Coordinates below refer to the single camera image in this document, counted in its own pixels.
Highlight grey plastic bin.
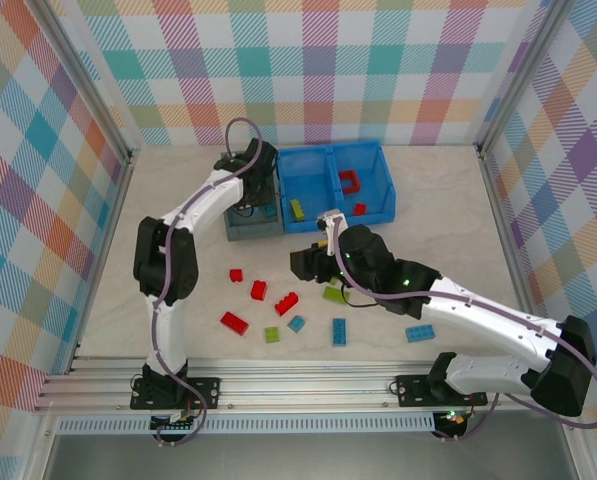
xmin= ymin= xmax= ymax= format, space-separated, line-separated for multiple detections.
xmin=220 ymin=149 xmax=285 ymax=243

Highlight red stepped lego brick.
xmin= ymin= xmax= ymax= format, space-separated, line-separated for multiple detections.
xmin=274 ymin=291 xmax=300 ymax=317

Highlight blue two-compartment plastic bin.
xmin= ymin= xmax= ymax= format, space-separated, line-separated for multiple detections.
xmin=276 ymin=139 xmax=397 ymax=235

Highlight red square frame lego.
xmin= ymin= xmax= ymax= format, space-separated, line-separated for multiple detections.
xmin=338 ymin=170 xmax=363 ymax=195

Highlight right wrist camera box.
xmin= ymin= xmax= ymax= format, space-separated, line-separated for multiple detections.
xmin=316 ymin=209 xmax=347 ymax=256

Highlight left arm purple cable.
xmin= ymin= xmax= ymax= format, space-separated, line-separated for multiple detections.
xmin=150 ymin=117 xmax=265 ymax=448

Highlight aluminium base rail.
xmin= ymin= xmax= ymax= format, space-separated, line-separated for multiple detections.
xmin=31 ymin=357 xmax=588 ymax=415

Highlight thin black wire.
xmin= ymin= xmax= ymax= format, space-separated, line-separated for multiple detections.
xmin=388 ymin=365 xmax=415 ymax=394

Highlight right aluminium side rail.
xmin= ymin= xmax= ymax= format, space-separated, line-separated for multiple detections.
xmin=476 ymin=143 xmax=552 ymax=370

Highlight aluminium side rail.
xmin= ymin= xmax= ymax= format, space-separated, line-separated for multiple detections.
xmin=65 ymin=149 xmax=138 ymax=376
xmin=476 ymin=143 xmax=552 ymax=370

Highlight left aluminium side rail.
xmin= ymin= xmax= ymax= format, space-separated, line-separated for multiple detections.
xmin=65 ymin=149 xmax=138 ymax=376

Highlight slotted white cable duct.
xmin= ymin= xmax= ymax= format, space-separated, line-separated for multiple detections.
xmin=57 ymin=417 xmax=438 ymax=436

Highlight left aluminium frame post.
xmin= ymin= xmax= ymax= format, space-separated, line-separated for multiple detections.
xmin=36 ymin=0 xmax=142 ymax=169

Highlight aluminium frame post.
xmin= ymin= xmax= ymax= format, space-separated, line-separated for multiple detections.
xmin=475 ymin=0 xmax=577 ymax=159
xmin=36 ymin=0 xmax=142 ymax=169

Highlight right aluminium frame post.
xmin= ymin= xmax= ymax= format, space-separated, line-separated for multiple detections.
xmin=475 ymin=0 xmax=577 ymax=159

